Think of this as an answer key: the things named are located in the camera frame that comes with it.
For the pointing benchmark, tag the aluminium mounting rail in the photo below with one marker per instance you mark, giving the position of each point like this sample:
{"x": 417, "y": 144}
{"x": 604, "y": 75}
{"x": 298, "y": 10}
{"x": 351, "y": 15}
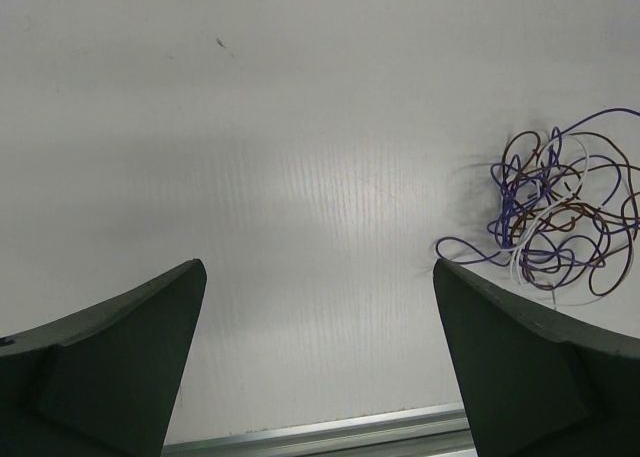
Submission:
{"x": 431, "y": 431}

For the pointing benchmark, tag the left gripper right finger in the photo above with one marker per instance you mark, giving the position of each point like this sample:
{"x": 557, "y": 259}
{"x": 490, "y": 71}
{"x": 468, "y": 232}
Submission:
{"x": 534, "y": 381}

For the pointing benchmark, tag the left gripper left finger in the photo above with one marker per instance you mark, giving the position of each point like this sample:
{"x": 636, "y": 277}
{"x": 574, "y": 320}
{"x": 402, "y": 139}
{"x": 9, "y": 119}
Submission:
{"x": 102, "y": 381}

